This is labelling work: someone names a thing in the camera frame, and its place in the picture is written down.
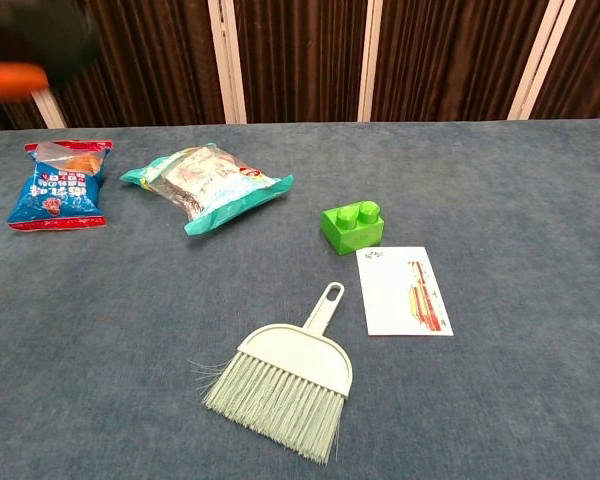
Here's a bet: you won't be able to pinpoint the blue red snack bag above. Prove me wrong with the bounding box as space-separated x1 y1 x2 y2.
7 139 115 233

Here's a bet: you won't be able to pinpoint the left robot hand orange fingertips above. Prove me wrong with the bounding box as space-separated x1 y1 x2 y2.
0 58 50 104

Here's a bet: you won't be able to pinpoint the small black bowl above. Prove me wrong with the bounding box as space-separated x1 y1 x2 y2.
0 0 102 91

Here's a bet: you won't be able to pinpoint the white printed card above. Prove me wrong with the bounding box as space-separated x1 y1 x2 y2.
355 245 455 338

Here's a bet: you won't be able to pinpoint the white partition frame post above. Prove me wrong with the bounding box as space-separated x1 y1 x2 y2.
207 0 249 125
357 0 384 123
507 0 577 121
29 87 69 130

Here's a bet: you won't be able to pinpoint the green toy brick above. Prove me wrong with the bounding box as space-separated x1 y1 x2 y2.
320 200 385 256

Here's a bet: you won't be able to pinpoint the mint green hand brush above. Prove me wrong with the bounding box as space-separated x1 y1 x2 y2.
188 281 355 466

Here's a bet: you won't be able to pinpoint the dark brown pleated curtain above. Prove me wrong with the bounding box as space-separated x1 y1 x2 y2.
0 0 600 136

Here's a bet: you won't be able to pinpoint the blue felt table cover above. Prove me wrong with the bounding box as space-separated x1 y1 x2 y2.
0 117 600 480

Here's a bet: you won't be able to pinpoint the teal white snack bag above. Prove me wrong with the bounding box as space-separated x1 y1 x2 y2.
119 142 295 237

